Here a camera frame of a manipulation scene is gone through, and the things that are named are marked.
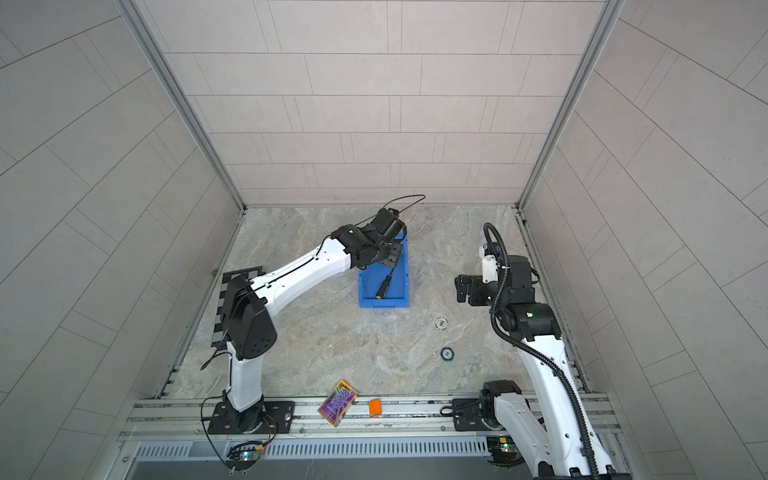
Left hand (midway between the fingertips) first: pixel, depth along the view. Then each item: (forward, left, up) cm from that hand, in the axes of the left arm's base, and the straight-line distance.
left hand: (397, 250), depth 86 cm
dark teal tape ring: (-25, -14, -14) cm, 32 cm away
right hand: (-11, -19, +4) cm, 22 cm away
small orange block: (-38, +5, -13) cm, 40 cm away
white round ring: (-16, -13, -15) cm, 25 cm away
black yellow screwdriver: (-5, +4, -13) cm, 14 cm away
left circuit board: (-47, +34, -13) cm, 59 cm away
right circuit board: (-46, -25, -15) cm, 54 cm away
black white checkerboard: (-22, +48, -12) cm, 54 cm away
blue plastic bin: (-1, +8, -15) cm, 17 cm away
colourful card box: (-37, +14, -13) cm, 42 cm away
